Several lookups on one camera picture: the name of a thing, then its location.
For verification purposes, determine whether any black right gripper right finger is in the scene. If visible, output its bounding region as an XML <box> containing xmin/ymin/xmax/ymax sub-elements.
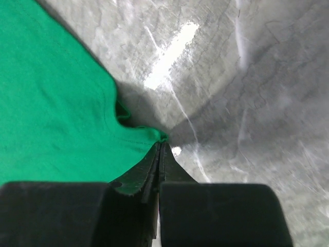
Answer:
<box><xmin>159</xmin><ymin>143</ymin><xmax>293</xmax><ymax>246</ymax></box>

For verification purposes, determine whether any green t-shirt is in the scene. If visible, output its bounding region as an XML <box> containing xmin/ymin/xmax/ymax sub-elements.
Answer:
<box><xmin>1</xmin><ymin>1</ymin><xmax>168</xmax><ymax>184</ymax></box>

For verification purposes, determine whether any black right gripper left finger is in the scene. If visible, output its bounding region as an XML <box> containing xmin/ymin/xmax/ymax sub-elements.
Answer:
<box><xmin>1</xmin><ymin>143</ymin><xmax>161</xmax><ymax>246</ymax></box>

